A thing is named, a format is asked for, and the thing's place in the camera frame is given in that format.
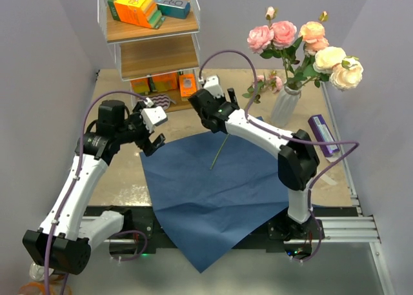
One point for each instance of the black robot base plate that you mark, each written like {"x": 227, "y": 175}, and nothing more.
{"x": 279, "y": 234}

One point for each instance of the pink double rose stem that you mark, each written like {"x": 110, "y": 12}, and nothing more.
{"x": 278, "y": 39}

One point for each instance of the orange box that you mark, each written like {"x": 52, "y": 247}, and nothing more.
{"x": 165, "y": 82}
{"x": 140, "y": 86}

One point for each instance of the orange packet right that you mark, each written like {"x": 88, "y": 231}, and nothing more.
{"x": 187, "y": 86}

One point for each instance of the orange plastic container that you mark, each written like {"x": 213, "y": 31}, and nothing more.
{"x": 57, "y": 286}

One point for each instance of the white wire wooden shelf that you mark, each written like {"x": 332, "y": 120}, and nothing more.
{"x": 144, "y": 52}

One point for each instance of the orange box middle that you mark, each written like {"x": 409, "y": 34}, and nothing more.
{"x": 165, "y": 82}

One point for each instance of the striped purple white sponge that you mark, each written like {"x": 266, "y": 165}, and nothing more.
{"x": 163, "y": 101}

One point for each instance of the orange box left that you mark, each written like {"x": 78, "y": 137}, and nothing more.
{"x": 140, "y": 86}

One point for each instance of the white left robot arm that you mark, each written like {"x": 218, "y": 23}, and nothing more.
{"x": 62, "y": 241}

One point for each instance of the white ribbed vase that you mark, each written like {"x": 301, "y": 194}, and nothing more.
{"x": 284, "y": 106}

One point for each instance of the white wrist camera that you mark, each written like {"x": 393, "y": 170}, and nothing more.
{"x": 153, "y": 117}
{"x": 213, "y": 86}

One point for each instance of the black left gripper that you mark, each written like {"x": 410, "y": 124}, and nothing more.
{"x": 145, "y": 143}

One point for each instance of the tin can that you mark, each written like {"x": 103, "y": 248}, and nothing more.
{"x": 36, "y": 272}

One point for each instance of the beige ribbon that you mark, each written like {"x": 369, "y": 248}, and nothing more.
{"x": 329, "y": 177}

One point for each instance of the orange sponge pack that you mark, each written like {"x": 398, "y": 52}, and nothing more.
{"x": 143, "y": 13}

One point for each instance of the blue wrapping paper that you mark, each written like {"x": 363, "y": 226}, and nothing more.
{"x": 209, "y": 191}

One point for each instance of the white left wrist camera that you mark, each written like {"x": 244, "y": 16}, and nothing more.
{"x": 153, "y": 117}

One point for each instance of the cream white rose stem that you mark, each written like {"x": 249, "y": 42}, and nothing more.
{"x": 333, "y": 65}

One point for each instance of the teal box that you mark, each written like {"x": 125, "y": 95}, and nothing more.
{"x": 174, "y": 8}

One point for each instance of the pink bud rose stem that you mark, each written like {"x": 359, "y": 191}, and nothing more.
{"x": 270, "y": 82}

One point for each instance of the peach rose stem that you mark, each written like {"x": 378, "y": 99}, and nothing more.
{"x": 313, "y": 38}

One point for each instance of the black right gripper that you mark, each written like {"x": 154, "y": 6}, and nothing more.
{"x": 231, "y": 92}

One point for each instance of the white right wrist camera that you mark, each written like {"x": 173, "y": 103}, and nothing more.
{"x": 213, "y": 86}

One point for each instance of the purple box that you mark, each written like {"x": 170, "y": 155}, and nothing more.
{"x": 322, "y": 133}

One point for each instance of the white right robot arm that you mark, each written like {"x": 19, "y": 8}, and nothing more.
{"x": 297, "y": 161}

